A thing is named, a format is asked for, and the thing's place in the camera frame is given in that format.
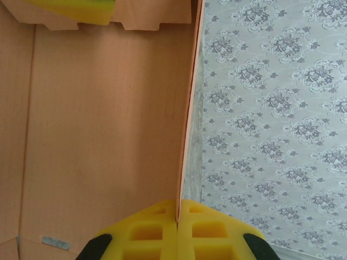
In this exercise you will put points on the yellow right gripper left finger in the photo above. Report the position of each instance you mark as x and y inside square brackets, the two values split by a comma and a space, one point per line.
[168, 243]

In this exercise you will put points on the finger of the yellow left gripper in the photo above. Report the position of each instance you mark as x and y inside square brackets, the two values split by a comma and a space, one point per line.
[81, 10]

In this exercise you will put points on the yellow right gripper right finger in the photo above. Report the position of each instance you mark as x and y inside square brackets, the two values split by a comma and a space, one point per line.
[185, 243]

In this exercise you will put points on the salmon orange paper box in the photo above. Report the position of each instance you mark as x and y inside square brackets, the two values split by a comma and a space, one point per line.
[103, 122]

